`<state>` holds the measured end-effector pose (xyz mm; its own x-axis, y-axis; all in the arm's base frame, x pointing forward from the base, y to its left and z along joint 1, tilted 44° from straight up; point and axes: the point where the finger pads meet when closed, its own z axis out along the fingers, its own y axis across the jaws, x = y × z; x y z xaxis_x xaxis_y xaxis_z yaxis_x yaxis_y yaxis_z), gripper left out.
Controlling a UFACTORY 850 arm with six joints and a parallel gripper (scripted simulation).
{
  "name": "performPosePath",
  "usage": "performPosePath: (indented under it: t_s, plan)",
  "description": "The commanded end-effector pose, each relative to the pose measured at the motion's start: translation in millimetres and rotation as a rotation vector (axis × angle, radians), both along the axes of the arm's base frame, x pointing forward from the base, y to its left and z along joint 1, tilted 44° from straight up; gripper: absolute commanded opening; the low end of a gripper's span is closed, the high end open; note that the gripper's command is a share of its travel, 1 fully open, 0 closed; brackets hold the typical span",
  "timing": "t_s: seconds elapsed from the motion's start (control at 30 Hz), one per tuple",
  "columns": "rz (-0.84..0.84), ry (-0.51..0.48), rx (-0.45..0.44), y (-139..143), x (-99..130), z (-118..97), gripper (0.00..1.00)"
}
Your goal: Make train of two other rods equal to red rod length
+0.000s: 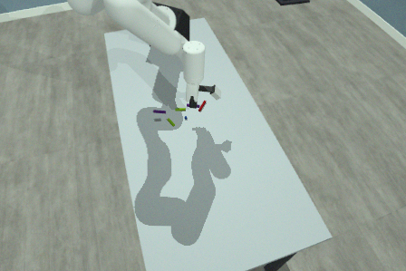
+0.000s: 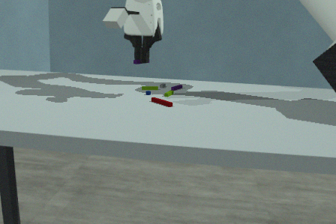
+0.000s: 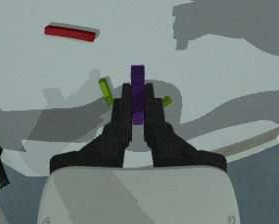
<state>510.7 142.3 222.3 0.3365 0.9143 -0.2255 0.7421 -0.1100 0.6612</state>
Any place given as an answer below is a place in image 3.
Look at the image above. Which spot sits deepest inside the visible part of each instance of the purple rod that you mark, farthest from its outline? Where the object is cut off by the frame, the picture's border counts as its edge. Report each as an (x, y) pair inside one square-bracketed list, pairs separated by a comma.
[(137, 87)]

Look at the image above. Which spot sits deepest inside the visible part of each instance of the lime green rod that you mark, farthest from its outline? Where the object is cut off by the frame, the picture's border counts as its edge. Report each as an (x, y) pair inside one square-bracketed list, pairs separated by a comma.
[(106, 91), (166, 101)]

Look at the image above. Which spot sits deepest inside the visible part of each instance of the red rod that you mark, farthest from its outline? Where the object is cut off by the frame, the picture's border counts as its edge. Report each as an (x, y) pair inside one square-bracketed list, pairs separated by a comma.
[(70, 33)]

